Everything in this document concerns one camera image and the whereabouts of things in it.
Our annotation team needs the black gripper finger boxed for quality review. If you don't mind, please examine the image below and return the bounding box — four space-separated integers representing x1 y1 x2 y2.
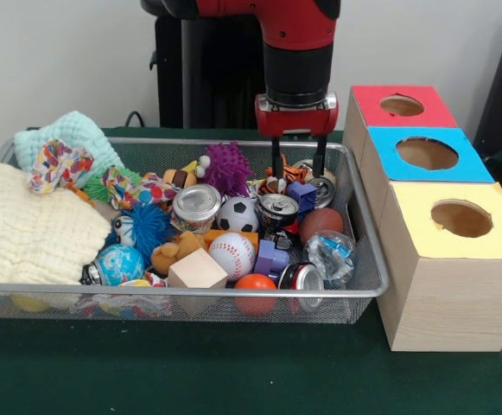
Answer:
312 135 328 179
270 136 284 181

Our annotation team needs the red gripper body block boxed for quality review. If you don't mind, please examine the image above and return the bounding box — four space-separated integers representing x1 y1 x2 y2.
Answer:
254 92 339 138

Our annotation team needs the clear plastic wrapper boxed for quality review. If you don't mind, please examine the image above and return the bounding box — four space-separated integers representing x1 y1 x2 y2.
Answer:
304 230 357 289

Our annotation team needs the mint green cloth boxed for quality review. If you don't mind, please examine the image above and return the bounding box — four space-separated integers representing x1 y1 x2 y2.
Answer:
13 111 124 188

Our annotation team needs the colourful paper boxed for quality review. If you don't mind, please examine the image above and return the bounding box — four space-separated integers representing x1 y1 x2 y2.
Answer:
28 138 95 195

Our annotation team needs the cream waffle cloth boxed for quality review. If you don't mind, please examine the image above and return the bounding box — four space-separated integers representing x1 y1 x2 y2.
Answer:
0 162 113 286

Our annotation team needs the wooden box with three holes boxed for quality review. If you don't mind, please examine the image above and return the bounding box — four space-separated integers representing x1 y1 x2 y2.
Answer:
341 84 502 354

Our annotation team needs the shallow mesh bin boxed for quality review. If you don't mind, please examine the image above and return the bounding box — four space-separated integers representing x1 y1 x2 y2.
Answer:
0 134 391 325

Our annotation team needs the small plush tiger toy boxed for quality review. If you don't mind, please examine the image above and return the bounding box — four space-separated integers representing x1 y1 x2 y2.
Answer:
257 154 310 195

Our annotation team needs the purple spiky eyed toy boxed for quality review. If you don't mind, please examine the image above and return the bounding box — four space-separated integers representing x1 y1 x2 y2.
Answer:
196 141 255 198

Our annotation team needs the black orange drink can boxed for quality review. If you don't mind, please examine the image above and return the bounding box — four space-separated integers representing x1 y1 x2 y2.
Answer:
255 193 300 237

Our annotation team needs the small soccer ball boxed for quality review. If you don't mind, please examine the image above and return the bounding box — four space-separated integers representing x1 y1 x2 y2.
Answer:
215 196 260 233

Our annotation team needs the crushed silver can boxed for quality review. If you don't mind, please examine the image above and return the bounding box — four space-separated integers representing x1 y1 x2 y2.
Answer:
171 183 222 234

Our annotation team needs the white baseball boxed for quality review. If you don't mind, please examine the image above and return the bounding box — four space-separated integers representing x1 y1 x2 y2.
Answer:
208 232 257 282

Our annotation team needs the red black drink can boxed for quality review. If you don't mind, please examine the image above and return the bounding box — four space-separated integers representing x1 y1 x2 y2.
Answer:
278 262 325 312

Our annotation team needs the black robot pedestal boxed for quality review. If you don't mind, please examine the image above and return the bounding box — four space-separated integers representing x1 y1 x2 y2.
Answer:
149 16 269 130

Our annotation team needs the black cable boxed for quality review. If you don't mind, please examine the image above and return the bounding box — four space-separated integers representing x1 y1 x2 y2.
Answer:
124 111 148 129

